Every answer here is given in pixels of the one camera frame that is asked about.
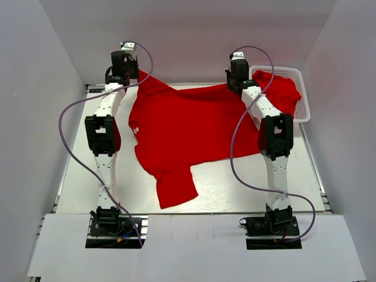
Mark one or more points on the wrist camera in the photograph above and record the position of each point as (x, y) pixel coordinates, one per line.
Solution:
(129, 48)
(237, 56)

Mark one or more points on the white plastic basket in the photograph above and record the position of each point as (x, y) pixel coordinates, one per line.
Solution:
(301, 111)

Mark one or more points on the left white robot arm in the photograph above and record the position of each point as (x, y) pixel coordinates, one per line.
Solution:
(101, 128)

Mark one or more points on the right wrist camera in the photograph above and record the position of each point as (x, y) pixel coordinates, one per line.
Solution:
(237, 56)

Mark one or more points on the red shirts in basket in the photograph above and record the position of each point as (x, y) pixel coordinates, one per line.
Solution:
(282, 92)

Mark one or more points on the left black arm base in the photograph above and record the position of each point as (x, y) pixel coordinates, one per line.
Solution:
(111, 229)

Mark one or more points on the blue table label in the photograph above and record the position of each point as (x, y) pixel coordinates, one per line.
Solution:
(96, 90)

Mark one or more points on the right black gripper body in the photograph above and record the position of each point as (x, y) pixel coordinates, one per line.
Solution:
(231, 79)

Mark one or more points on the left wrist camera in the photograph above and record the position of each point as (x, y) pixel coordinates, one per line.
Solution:
(129, 48)

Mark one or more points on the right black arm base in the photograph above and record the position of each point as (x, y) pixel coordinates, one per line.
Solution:
(275, 230)

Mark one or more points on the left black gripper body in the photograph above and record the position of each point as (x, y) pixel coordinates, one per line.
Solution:
(131, 70)

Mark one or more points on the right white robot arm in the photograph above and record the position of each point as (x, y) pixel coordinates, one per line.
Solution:
(275, 136)

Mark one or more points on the red t shirt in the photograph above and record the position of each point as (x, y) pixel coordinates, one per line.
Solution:
(177, 129)

